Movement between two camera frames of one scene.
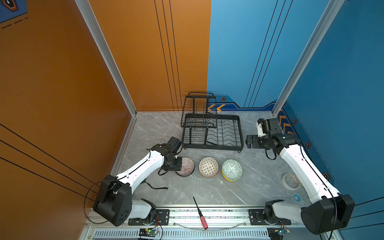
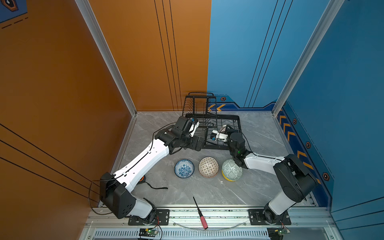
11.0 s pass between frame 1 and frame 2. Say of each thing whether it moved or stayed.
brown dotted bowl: stayed
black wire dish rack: stayed
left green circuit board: stayed
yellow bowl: stayed
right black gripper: moved
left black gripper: moved
